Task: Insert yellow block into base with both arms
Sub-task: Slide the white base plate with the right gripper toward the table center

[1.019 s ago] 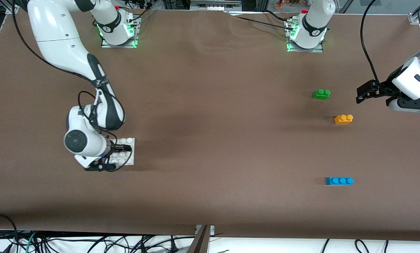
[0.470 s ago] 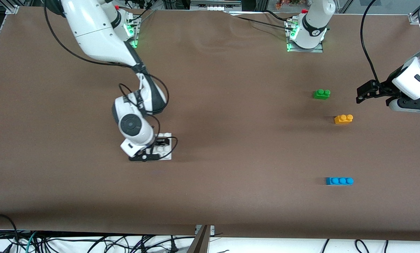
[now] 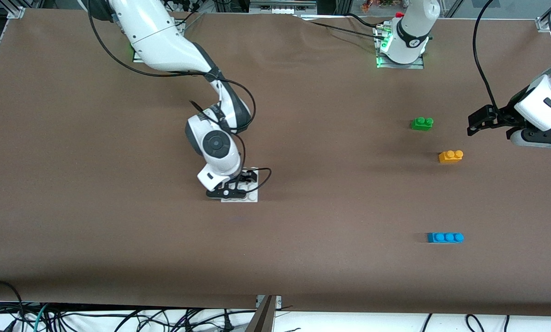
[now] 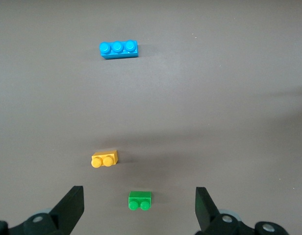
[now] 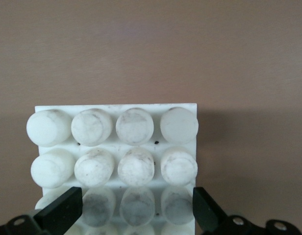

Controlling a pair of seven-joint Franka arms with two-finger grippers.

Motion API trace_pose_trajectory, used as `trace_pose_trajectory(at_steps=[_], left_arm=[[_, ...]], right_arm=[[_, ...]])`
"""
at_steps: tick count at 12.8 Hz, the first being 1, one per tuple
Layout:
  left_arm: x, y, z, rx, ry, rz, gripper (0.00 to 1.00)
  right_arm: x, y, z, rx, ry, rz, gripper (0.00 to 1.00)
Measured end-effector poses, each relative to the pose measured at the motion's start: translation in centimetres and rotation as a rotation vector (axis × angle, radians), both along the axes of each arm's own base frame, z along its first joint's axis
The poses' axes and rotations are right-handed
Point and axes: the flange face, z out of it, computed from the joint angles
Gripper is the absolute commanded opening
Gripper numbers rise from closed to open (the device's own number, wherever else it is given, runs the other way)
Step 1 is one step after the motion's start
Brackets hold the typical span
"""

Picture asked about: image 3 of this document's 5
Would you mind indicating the aluminium profile post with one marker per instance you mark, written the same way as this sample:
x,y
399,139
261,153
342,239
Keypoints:
x,y
263,318

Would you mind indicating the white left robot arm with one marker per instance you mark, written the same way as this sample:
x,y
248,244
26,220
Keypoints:
x,y
409,34

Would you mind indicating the small metal bracket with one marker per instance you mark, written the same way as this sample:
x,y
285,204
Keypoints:
x,y
278,302

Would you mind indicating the aluminium frame corner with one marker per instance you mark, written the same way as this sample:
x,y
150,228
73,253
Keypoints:
x,y
16,11
540,23

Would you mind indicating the white power strip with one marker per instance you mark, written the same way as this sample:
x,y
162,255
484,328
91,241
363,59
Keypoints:
x,y
280,9

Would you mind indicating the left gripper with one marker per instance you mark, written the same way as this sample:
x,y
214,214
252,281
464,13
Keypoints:
x,y
504,116

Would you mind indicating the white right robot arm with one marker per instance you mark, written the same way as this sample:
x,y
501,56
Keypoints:
x,y
160,41

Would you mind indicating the orange red small objects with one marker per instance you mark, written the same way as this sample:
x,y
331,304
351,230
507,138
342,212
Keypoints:
x,y
370,4

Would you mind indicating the yellow toy block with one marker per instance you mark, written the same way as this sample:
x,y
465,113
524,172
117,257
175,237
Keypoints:
x,y
450,157

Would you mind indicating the green toy block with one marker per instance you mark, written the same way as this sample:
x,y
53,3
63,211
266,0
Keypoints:
x,y
422,124

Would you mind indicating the white studded base plate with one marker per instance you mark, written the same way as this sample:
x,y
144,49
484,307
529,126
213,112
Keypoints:
x,y
253,197

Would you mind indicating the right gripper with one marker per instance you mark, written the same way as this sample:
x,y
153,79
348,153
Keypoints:
x,y
244,177

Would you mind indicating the blue toy block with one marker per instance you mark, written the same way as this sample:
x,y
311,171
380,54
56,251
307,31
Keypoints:
x,y
445,238

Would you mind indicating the brown table cover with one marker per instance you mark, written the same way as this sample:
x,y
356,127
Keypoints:
x,y
164,253

